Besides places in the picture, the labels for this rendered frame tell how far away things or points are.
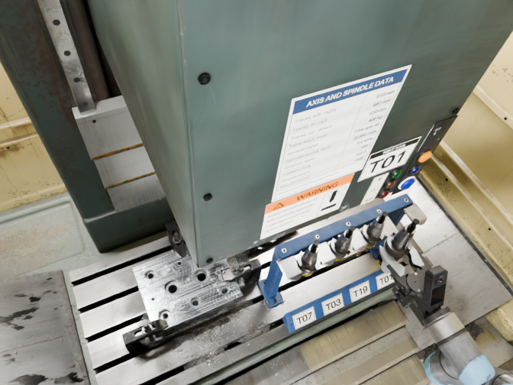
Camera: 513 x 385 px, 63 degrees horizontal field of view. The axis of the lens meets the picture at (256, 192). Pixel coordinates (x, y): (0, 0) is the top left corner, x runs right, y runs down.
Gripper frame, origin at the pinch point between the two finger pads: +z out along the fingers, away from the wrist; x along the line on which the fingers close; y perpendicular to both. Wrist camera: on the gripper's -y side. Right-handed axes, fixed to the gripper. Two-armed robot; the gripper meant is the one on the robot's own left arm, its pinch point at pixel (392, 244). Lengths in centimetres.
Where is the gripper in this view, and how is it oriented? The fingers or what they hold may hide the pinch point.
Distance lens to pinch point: 112.8
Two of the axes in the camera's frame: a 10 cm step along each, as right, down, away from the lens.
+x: 9.0, -3.1, 3.2
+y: -1.0, 5.5, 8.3
